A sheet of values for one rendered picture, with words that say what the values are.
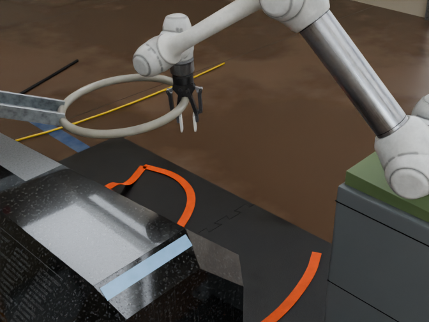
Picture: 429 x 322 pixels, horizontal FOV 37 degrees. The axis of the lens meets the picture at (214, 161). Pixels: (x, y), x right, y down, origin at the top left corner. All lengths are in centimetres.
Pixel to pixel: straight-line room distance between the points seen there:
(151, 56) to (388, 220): 90
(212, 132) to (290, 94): 81
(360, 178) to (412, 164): 33
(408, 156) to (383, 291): 58
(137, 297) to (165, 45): 80
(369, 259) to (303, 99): 257
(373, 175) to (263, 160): 179
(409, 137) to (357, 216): 42
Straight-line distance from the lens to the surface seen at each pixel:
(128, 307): 173
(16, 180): 219
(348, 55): 179
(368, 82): 180
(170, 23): 220
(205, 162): 381
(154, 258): 179
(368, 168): 214
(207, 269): 189
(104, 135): 219
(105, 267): 175
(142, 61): 207
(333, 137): 414
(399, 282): 216
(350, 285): 230
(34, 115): 234
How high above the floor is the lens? 192
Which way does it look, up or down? 30 degrees down
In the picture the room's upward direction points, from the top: 1 degrees counter-clockwise
